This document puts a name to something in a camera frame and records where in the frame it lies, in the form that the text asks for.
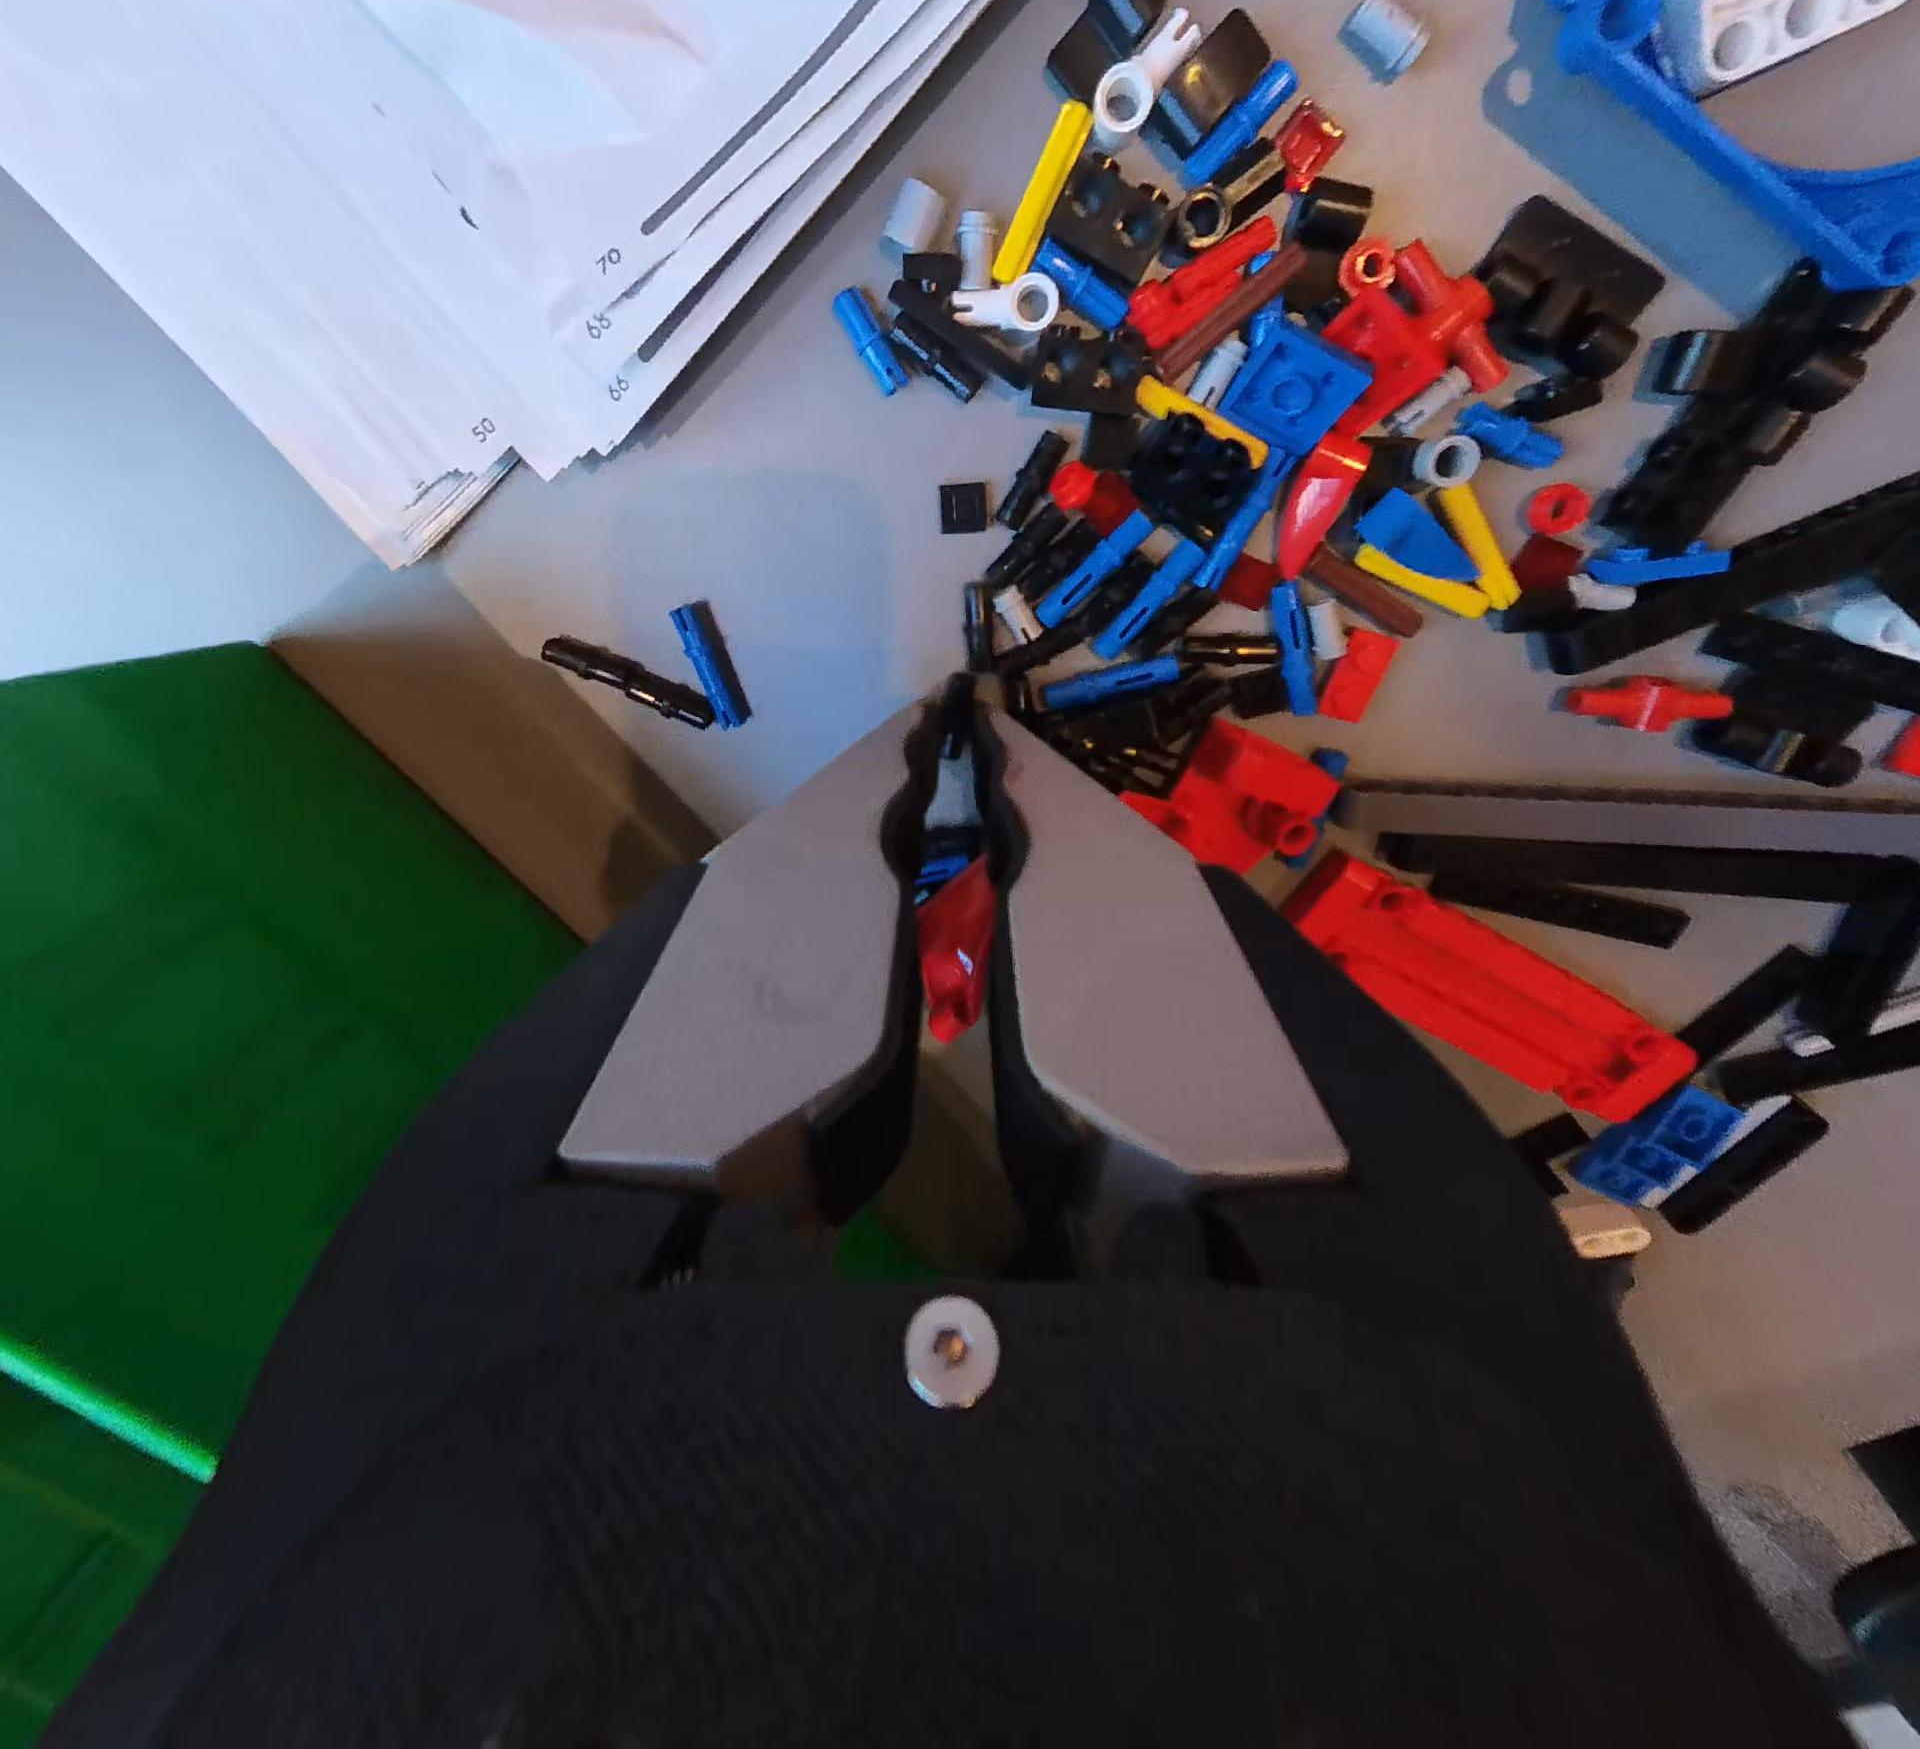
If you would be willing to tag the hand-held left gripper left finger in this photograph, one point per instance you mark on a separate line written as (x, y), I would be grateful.
(750, 1014)

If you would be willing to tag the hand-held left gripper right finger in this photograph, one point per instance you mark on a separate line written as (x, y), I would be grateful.
(1170, 1030)

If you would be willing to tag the pile of brick pieces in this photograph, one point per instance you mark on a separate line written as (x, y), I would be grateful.
(1289, 400)

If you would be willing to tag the grey desk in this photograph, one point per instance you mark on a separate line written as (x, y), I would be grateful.
(781, 551)

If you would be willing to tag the blue connector pin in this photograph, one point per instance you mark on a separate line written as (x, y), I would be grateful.
(711, 667)

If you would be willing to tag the long black connector pin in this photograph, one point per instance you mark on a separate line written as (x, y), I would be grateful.
(621, 680)

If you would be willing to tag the green storage bin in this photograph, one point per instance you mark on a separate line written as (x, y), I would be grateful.
(227, 954)

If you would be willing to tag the open instruction booklet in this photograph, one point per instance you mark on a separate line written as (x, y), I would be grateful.
(375, 130)

